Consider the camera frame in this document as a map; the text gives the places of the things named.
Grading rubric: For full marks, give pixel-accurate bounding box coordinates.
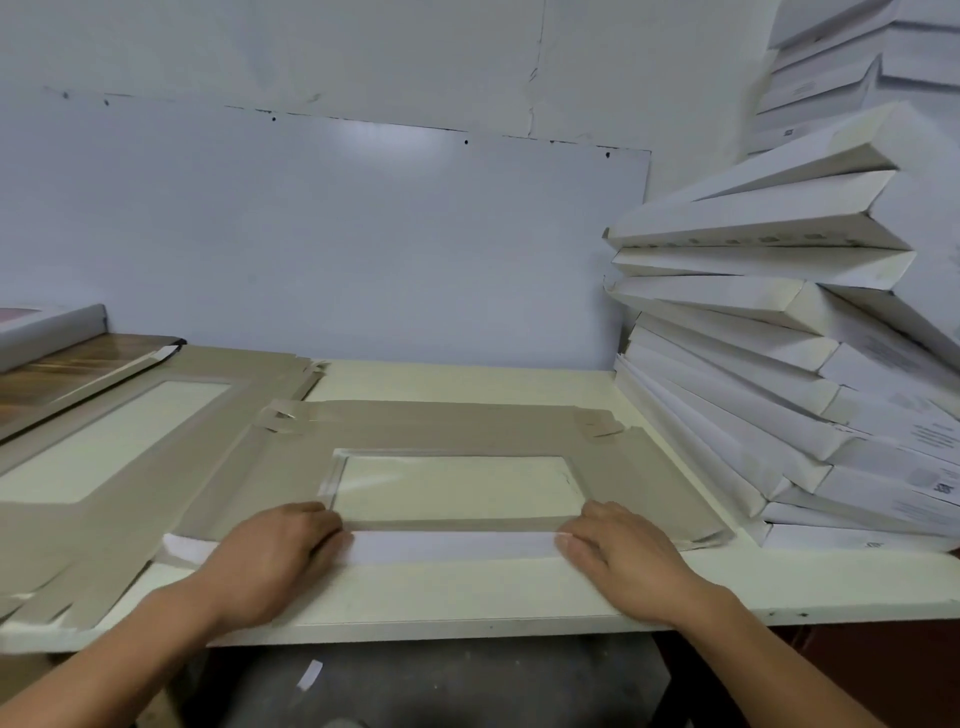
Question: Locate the person's right hand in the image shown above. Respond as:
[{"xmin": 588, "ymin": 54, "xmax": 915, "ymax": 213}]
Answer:
[{"xmin": 553, "ymin": 500, "xmax": 720, "ymax": 628}]

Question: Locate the person's left hand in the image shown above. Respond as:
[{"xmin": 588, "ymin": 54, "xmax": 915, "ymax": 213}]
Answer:
[{"xmin": 191, "ymin": 501, "xmax": 354, "ymax": 633}]

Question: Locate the grey windowed carton blank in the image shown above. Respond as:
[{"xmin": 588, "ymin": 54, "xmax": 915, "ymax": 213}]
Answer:
[{"xmin": 160, "ymin": 399, "xmax": 737, "ymax": 572}]

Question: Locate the person's left forearm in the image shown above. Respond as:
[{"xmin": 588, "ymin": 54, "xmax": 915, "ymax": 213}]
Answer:
[{"xmin": 0, "ymin": 581, "xmax": 226, "ymax": 728}]

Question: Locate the person's right forearm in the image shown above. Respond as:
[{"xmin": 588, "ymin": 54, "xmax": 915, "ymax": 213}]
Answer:
[{"xmin": 661, "ymin": 585, "xmax": 890, "ymax": 728}]

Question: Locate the pile of flat grey cartons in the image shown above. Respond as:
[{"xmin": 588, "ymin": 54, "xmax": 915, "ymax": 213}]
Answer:
[{"xmin": 0, "ymin": 344, "xmax": 329, "ymax": 633}]

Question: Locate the large stack of white boxes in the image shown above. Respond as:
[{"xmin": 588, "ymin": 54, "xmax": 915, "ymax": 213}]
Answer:
[{"xmin": 603, "ymin": 100, "xmax": 960, "ymax": 557}]

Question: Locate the brown wooden board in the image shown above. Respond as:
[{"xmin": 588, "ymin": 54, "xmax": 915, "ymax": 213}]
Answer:
[{"xmin": 0, "ymin": 333, "xmax": 186, "ymax": 444}]

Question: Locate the white box with grey side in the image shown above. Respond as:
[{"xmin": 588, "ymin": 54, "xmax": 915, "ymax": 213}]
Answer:
[{"xmin": 0, "ymin": 303, "xmax": 109, "ymax": 375}]

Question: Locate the small stack of white boxes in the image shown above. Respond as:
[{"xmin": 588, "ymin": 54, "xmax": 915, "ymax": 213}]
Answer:
[{"xmin": 744, "ymin": 0, "xmax": 960, "ymax": 156}]

